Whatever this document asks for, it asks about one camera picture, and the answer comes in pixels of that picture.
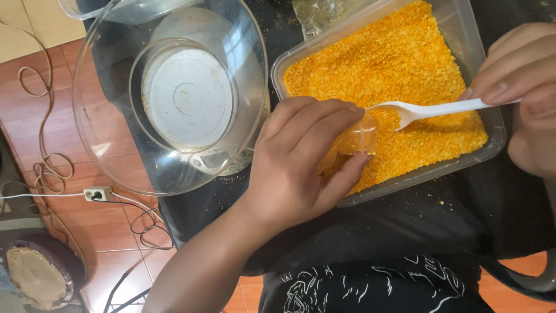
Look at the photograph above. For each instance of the person's right hand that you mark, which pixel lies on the person's right hand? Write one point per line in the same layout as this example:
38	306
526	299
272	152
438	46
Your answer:
527	100

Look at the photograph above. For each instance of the person's left hand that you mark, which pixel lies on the person's left hand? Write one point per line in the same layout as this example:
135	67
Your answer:
286	174

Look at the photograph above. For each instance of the person's right fingers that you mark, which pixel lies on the person's right fingers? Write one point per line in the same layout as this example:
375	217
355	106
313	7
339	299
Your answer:
508	65

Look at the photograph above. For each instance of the white plastic spoon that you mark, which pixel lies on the white plastic spoon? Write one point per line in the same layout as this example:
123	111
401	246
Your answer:
430	109

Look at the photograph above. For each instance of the small clear plastic cup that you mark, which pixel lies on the small clear plastic cup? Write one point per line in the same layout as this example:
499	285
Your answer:
352	141

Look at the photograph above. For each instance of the clear rectangular plastic container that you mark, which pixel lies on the clear rectangular plastic container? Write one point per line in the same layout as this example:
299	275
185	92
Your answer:
478	34

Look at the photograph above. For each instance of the orange breadcrumbs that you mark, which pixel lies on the orange breadcrumbs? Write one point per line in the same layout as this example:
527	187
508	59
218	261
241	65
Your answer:
391	78

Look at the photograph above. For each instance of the clear plastic bag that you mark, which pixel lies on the clear plastic bag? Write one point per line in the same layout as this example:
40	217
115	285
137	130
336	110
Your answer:
317	15

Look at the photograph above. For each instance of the black cloth table cover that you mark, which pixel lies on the black cloth table cover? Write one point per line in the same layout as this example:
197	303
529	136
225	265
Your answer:
391	226

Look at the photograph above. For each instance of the black chair armrest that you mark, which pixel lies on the black chair armrest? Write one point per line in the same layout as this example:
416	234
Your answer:
521	278

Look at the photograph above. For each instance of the person's black printed shirt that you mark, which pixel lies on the person's black printed shirt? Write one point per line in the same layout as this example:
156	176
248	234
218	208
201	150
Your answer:
373	284

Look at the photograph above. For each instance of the white round appliance base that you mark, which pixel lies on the white round appliance base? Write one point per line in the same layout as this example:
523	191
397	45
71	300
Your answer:
191	100

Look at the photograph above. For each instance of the large clear plastic bowl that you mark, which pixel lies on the large clear plastic bowl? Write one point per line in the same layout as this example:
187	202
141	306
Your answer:
113	130

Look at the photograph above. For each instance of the white power socket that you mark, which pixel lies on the white power socket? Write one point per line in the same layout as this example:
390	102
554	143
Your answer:
97	194

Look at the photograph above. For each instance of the black metal stand legs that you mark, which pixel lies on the black metal stand legs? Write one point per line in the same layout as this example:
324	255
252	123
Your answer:
124	293

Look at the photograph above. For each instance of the round stool with tan cushion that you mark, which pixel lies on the round stool with tan cushion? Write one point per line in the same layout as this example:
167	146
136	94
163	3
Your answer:
41	271

